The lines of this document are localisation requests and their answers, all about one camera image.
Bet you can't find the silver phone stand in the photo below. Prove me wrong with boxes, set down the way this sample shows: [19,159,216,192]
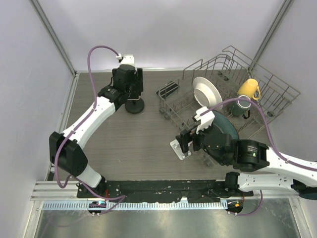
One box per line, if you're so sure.
[170,139,192,160]

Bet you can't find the black round phone stand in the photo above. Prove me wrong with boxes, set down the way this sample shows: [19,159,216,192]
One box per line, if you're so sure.
[125,96,145,114]

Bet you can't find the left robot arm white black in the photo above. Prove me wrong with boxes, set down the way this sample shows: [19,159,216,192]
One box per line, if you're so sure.
[49,64,143,198]

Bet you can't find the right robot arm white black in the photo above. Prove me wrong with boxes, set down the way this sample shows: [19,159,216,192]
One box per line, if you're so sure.
[170,127,317,200]

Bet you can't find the blue ceramic plate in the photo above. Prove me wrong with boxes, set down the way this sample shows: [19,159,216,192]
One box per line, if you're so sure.
[212,111,240,139]

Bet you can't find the white plate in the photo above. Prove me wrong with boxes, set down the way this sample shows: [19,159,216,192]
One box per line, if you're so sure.
[193,76,222,108]

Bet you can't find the dark green mug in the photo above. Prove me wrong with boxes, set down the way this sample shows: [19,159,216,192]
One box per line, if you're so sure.
[228,95,251,119]

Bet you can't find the yellow mug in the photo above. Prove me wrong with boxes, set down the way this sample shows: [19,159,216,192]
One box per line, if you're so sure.
[237,78,261,100]

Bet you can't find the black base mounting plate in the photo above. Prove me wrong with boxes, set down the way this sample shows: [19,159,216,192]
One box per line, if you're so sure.
[92,179,254,203]

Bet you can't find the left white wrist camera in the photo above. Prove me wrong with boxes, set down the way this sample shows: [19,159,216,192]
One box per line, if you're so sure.
[120,55,135,66]

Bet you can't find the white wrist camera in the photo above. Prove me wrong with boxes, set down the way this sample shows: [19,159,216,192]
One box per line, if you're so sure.
[193,107,215,134]
[120,55,135,66]

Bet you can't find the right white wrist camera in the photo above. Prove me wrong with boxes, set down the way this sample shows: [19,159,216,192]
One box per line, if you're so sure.
[193,107,215,134]

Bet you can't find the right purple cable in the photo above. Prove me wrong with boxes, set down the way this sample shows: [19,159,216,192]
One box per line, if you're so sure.
[200,97,317,172]

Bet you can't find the purple cable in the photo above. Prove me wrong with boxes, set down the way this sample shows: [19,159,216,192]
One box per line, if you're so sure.
[200,97,317,172]
[54,46,122,189]

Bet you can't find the grey wire dish rack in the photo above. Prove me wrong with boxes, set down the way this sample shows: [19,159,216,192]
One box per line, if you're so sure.
[156,45,301,167]

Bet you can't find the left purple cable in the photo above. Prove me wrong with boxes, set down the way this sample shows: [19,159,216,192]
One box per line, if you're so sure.
[54,46,122,189]

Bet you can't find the slotted cable duct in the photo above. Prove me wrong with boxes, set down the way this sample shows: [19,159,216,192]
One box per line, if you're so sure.
[42,200,227,211]

